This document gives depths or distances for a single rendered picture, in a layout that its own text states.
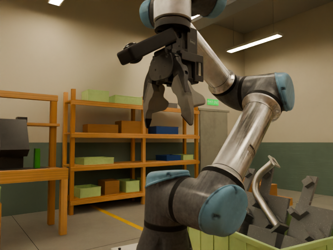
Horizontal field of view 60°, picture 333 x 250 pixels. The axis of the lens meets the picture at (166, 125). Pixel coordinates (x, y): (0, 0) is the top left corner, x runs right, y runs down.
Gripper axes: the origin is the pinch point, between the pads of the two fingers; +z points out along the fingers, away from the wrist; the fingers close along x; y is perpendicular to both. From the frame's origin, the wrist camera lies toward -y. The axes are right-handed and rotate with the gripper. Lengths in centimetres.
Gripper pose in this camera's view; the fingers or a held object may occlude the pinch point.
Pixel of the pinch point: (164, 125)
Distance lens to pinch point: 54.5
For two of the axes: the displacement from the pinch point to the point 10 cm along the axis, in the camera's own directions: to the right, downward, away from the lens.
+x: -6.3, 0.5, 7.8
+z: 0.0, 10.0, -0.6
